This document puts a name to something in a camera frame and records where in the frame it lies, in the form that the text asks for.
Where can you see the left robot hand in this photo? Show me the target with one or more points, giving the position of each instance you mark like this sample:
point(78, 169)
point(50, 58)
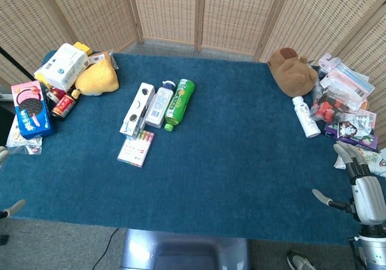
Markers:
point(12, 207)

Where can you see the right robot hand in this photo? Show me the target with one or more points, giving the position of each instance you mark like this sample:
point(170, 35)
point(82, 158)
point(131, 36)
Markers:
point(362, 191)

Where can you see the white long box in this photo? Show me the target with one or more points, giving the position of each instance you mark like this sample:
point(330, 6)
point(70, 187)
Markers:
point(137, 109)

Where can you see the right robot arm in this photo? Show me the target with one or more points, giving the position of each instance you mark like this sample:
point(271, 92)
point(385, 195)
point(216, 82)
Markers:
point(374, 246)

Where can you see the purple snack box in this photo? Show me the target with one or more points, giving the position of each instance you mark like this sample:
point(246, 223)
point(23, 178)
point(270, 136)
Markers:
point(353, 134)

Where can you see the blue pink Oreo box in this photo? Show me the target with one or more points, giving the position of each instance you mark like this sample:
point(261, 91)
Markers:
point(31, 110)

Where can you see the brown cardboard box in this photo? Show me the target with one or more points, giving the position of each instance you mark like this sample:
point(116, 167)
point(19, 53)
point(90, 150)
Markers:
point(101, 57)

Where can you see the yellow small box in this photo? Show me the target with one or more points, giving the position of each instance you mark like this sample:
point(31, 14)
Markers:
point(82, 47)

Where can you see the white patterned snack bag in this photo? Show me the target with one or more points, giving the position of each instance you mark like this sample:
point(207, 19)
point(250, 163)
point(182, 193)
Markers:
point(369, 160)

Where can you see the clear plastic snack bag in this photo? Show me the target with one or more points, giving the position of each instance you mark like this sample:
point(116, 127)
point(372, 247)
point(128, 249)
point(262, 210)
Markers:
point(22, 140)

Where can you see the red black packaged item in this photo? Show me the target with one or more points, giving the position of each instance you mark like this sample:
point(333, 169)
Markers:
point(327, 108)

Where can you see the grey sneaker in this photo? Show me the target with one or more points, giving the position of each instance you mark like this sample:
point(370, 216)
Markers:
point(300, 261)

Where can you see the white plastic bottle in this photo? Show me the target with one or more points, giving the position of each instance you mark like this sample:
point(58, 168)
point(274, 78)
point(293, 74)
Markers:
point(305, 116)

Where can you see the dark soy sauce bottle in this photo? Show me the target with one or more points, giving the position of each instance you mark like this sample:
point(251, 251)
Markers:
point(64, 105)

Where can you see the pink toothbrush package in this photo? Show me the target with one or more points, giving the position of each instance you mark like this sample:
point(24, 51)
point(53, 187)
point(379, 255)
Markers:
point(346, 77)

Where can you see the red capped sauce bottle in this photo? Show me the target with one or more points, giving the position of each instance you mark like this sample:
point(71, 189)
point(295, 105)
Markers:
point(54, 95)

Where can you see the coloured marker pen pack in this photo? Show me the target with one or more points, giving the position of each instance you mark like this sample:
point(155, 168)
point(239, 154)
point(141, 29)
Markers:
point(136, 148)

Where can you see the brown capybara plush toy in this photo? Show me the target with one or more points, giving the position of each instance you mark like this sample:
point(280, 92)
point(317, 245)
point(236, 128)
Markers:
point(292, 72)

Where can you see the white tissue pack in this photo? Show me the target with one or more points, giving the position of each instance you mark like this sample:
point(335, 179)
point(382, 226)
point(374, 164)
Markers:
point(61, 66)

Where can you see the yellow plush toy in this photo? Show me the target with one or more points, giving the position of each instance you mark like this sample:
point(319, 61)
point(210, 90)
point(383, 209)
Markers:
point(98, 78)

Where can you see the grey plastic bin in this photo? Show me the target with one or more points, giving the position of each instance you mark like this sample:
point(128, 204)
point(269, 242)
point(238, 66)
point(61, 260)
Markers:
point(184, 253)

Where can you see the blue table cloth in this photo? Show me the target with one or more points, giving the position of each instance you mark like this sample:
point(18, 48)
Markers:
point(187, 149)

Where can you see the white lotion pump bottle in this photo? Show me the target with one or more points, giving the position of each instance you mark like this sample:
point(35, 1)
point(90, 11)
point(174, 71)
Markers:
point(160, 104)

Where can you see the green tea bottle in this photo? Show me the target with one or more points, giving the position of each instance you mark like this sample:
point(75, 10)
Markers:
point(179, 102)

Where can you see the woven bamboo folding screen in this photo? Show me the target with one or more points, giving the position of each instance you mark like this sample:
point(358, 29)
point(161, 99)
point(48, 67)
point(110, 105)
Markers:
point(193, 14)

